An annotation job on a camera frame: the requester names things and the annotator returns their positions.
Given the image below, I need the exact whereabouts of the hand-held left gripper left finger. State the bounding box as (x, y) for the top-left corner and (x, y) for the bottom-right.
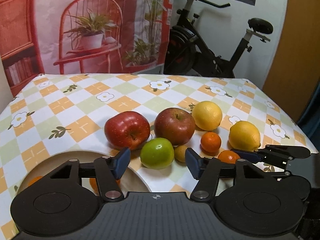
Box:
(42, 148), (131, 202)

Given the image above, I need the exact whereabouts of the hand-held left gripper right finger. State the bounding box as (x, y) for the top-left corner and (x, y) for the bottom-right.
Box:
(185, 148), (272, 202)

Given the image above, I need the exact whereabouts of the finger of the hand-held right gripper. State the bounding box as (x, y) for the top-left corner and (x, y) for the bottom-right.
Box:
(231, 144), (311, 170)
(269, 170), (292, 180)

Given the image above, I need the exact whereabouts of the beige round plate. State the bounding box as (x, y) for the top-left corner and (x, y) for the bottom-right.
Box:
(16, 150), (150, 195)

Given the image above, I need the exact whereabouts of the small orange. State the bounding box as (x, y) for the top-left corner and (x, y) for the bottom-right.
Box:
(217, 150), (240, 164)
(200, 132), (222, 153)
(89, 177), (122, 196)
(27, 176), (44, 187)

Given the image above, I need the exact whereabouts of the bright red apple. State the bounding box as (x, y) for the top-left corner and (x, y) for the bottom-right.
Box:
(104, 111), (151, 150)

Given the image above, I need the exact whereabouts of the green apple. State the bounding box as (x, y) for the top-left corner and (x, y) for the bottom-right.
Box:
(140, 138), (175, 170)

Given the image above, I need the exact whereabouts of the dark red apple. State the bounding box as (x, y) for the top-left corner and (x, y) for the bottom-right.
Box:
(154, 107), (196, 146)

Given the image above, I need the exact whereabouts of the small tan round fruit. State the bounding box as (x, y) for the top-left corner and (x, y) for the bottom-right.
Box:
(174, 145), (188, 162)

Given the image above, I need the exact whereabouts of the yellow lemon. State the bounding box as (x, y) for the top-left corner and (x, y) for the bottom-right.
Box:
(192, 101), (223, 131)
(228, 120), (261, 152)

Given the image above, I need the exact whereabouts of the blue curtain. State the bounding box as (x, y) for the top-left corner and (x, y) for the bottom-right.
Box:
(296, 82), (320, 140)

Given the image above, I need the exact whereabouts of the checkered floral tablecloth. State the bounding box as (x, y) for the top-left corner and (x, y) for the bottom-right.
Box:
(0, 73), (320, 240)

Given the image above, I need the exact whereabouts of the black exercise bike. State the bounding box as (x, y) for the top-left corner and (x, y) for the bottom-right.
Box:
(164, 0), (274, 78)

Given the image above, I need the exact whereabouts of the wooden door panel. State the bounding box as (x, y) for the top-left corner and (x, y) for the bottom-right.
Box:
(262, 0), (320, 123)

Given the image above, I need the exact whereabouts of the printed pink backdrop cloth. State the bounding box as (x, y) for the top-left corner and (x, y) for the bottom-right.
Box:
(0, 0), (177, 98)

